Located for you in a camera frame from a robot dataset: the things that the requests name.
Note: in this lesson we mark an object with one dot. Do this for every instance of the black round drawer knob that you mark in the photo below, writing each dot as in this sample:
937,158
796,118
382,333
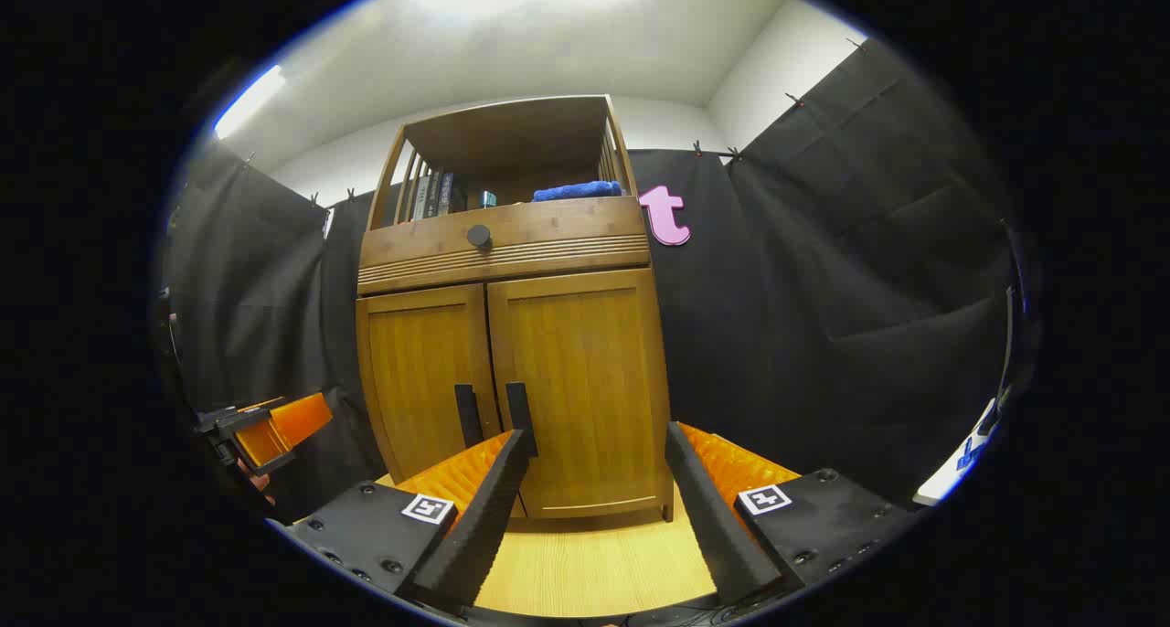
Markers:
479,236

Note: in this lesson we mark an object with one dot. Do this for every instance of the blue book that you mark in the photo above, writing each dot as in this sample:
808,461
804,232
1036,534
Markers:
447,193

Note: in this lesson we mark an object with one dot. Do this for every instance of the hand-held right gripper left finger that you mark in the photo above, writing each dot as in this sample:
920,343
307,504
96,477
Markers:
484,517

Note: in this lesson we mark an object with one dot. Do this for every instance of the wooden double-door shoe cabinet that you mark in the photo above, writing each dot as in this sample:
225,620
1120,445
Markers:
548,124

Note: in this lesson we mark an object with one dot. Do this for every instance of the white blue-printed panel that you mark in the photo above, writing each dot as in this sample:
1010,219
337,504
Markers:
946,483

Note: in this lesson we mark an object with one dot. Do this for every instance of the small teal box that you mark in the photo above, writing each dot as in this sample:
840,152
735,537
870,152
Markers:
485,199

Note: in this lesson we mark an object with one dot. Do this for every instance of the dark book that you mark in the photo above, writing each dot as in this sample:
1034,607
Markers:
435,197

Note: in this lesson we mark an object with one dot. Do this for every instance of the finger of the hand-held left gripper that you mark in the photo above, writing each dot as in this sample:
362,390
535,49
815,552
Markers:
297,421

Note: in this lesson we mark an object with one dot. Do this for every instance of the wooden shoe cabinet door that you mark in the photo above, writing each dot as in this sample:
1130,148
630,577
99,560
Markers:
585,362
411,362

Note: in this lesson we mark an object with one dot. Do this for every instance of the grey book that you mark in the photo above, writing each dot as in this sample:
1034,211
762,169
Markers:
421,199

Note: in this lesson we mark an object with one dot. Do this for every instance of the black backdrop cloth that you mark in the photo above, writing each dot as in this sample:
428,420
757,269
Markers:
823,289

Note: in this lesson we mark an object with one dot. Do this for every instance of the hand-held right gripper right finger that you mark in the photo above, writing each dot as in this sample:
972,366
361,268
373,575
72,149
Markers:
722,526

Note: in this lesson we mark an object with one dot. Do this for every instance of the blue folded towel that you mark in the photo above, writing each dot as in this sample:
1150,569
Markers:
576,191

